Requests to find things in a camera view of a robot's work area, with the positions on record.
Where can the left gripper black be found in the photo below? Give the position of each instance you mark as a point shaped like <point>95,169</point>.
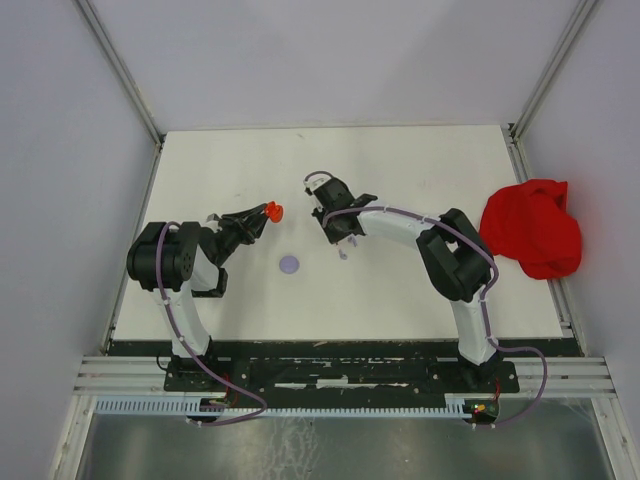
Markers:
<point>256,222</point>

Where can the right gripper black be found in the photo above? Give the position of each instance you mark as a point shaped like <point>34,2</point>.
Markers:
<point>334,236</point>

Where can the orange charging case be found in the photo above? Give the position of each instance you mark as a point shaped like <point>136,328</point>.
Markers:
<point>274,212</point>

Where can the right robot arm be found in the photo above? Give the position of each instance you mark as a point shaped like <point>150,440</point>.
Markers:
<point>458,263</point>

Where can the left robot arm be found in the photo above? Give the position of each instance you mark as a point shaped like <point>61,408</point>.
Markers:
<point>179,263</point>

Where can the purple charging case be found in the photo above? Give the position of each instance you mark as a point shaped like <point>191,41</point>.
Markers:
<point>289,264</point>

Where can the red cloth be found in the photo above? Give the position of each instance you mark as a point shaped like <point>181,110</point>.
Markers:
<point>530,223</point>

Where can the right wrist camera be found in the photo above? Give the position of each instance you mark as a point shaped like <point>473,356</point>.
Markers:
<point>315,181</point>

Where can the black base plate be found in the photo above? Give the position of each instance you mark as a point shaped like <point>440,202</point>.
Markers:
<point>342,373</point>

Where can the white cable duct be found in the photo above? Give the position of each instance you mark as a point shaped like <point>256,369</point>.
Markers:
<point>200,407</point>

